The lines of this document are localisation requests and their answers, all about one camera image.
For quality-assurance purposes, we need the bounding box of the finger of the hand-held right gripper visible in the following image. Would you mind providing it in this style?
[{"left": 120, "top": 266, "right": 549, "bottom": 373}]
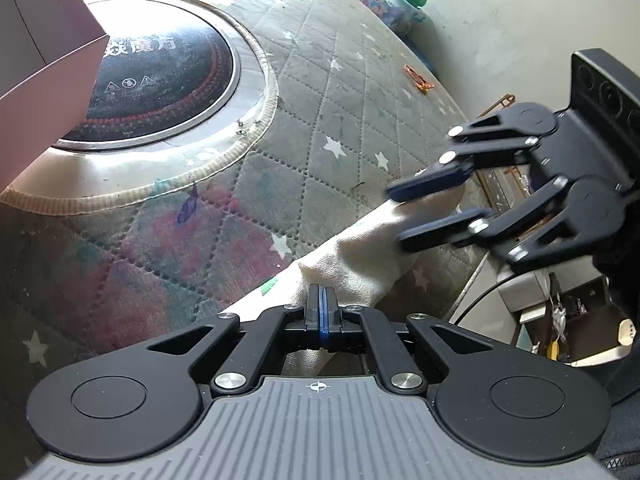
[
  {"left": 398, "top": 176, "right": 577, "bottom": 276},
  {"left": 385, "top": 106, "right": 540, "bottom": 204}
]

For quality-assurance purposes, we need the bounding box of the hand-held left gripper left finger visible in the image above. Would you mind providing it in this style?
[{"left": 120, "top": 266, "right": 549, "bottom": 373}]
[{"left": 147, "top": 284, "right": 324, "bottom": 396}]

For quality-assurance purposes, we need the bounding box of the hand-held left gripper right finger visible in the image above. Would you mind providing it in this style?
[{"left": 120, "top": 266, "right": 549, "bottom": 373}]
[{"left": 323, "top": 284, "right": 502, "bottom": 396}]

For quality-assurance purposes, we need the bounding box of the cream shopping bag green print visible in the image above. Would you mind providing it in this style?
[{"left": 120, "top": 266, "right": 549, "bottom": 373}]
[{"left": 227, "top": 194, "right": 478, "bottom": 377}]

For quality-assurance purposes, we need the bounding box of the pink cardboard box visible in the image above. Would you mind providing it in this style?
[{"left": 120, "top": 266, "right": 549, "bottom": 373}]
[{"left": 0, "top": 0, "right": 111, "bottom": 192}]

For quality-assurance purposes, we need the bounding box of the orange rubber band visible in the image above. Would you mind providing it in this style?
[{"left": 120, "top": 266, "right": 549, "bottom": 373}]
[{"left": 401, "top": 64, "right": 434, "bottom": 94}]

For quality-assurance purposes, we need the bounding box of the grey quilted star table cover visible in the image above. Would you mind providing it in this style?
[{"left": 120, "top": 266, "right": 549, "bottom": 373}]
[{"left": 0, "top": 0, "right": 503, "bottom": 463}]

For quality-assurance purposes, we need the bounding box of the clear plastic toy container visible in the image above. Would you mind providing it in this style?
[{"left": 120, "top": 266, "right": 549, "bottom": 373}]
[{"left": 356, "top": 0, "right": 428, "bottom": 37}]

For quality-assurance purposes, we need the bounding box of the person's dark clothing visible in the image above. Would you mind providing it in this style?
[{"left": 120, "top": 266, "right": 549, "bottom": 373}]
[{"left": 597, "top": 355, "right": 640, "bottom": 480}]

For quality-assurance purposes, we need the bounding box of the round black induction cooktop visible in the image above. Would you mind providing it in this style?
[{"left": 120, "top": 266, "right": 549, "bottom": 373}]
[{"left": 47, "top": 0, "right": 280, "bottom": 155}]

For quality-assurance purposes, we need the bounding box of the black cable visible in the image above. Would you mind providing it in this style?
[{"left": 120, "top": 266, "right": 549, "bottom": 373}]
[{"left": 449, "top": 267, "right": 513, "bottom": 323}]

